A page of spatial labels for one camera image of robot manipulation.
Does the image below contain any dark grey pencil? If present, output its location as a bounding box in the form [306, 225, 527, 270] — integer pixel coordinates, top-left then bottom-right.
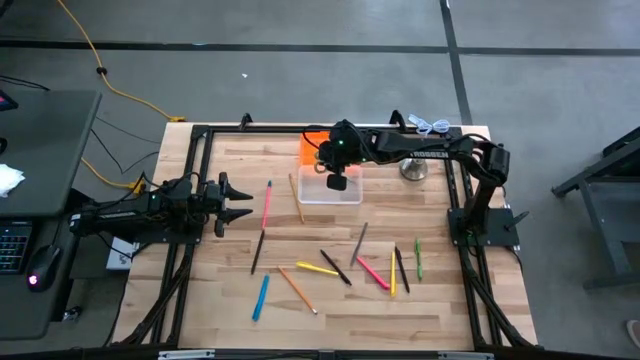
[349, 221, 370, 268]

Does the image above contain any backlit keyboard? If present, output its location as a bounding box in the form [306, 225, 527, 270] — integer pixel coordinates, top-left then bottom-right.
[0, 219, 34, 275]

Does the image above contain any blue pen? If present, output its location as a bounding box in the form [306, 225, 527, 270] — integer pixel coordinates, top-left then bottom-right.
[251, 273, 271, 323]

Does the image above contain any yellow extension cable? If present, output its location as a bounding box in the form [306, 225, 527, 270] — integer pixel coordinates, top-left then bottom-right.
[55, 0, 187, 124]

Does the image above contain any yellow highlighter pen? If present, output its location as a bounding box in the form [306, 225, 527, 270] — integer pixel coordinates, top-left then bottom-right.
[294, 260, 340, 277]

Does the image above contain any white crumpled tissue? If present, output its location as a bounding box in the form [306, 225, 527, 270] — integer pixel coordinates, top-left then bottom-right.
[0, 163, 26, 199]

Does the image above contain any white printed box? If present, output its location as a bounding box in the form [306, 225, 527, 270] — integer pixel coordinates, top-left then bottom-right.
[105, 236, 141, 271]

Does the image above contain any clear plastic supply box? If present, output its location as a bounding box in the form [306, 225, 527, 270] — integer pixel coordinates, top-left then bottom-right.
[297, 164, 364, 205]

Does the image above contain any thin black cable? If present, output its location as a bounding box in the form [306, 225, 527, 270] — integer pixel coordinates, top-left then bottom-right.
[0, 74, 51, 92]
[94, 116, 162, 146]
[89, 128, 161, 175]

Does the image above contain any pink pencil with blue cap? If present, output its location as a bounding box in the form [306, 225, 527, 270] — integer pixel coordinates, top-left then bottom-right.
[261, 179, 274, 230]

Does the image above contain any black device with pink light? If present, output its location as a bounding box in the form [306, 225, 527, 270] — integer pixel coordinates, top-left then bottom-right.
[0, 88, 20, 113]

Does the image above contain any silver metal bracket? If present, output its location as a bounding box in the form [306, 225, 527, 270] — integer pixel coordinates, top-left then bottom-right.
[437, 351, 496, 360]
[157, 349, 217, 360]

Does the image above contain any white cable bundle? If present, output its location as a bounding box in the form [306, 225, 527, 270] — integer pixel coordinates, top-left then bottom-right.
[407, 113, 451, 137]

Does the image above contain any black metal stand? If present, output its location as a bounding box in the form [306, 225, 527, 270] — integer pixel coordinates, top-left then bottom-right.
[551, 125, 640, 292]

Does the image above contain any green pen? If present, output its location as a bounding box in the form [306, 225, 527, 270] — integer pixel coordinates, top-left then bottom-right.
[413, 237, 424, 282]

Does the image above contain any pink pen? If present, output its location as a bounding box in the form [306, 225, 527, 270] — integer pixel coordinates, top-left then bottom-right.
[355, 255, 391, 291]

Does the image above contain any yellow wooden pencil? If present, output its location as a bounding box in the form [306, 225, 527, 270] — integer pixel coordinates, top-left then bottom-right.
[287, 172, 306, 225]

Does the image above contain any black computer mouse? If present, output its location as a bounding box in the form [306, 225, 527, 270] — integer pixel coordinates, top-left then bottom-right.
[25, 243, 64, 294]

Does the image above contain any black pen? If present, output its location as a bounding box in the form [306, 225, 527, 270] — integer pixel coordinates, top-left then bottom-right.
[249, 228, 266, 276]
[393, 245, 412, 294]
[319, 248, 353, 287]

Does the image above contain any orange pencil with red eraser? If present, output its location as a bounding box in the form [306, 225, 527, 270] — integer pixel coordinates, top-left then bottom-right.
[277, 265, 319, 316]

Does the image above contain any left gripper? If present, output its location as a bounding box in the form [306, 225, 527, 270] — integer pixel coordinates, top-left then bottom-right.
[198, 171, 254, 239]

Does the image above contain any black side desk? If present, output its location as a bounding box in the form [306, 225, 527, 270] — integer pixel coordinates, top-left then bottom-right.
[0, 214, 85, 342]

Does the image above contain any yellow cable with plug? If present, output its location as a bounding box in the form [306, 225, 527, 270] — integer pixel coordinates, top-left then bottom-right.
[80, 157, 147, 195]

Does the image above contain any orange plastic box lid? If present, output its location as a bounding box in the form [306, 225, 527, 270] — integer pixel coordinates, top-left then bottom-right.
[299, 130, 332, 168]

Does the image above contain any dark grey desk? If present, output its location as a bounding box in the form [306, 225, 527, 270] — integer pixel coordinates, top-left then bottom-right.
[0, 89, 104, 219]

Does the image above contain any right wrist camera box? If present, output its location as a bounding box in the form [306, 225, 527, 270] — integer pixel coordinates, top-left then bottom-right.
[326, 172, 349, 193]

